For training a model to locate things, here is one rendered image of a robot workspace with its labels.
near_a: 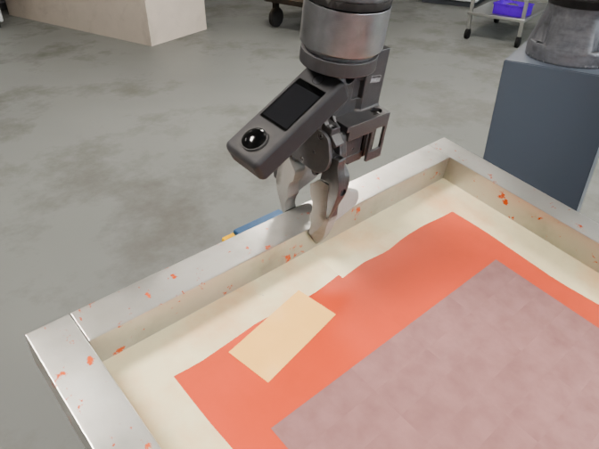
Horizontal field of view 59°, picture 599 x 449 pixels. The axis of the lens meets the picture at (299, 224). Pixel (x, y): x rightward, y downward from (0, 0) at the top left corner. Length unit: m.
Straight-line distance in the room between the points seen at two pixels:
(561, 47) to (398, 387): 0.66
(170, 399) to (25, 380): 1.66
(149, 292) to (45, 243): 2.27
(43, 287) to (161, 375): 2.02
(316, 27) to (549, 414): 0.39
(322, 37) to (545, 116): 0.61
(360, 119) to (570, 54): 0.54
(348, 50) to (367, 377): 0.29
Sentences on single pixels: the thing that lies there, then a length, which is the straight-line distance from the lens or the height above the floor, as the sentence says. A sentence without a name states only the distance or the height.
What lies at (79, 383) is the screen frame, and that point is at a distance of 0.46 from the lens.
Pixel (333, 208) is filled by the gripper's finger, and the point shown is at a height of 1.19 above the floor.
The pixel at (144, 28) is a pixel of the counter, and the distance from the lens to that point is 5.73.
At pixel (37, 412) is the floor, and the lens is 2.02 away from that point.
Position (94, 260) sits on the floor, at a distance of 2.57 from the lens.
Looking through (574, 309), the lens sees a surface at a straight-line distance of 0.65.
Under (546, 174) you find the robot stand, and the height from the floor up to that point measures 1.01.
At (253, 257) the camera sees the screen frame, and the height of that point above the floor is 1.14.
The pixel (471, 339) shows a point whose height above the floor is 1.08.
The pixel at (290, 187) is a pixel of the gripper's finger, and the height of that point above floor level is 1.18.
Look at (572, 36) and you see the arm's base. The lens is 1.00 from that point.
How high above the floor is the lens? 1.47
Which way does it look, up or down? 34 degrees down
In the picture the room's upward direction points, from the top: straight up
